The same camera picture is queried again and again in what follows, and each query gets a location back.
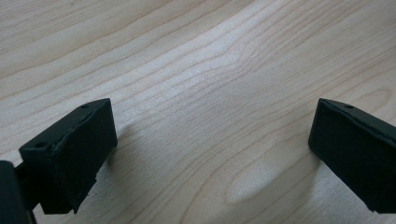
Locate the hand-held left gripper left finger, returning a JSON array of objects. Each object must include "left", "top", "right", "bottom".
[{"left": 18, "top": 98, "right": 119, "bottom": 216}]

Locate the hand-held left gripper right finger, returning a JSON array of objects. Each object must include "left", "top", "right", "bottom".
[{"left": 307, "top": 97, "right": 396, "bottom": 215}]

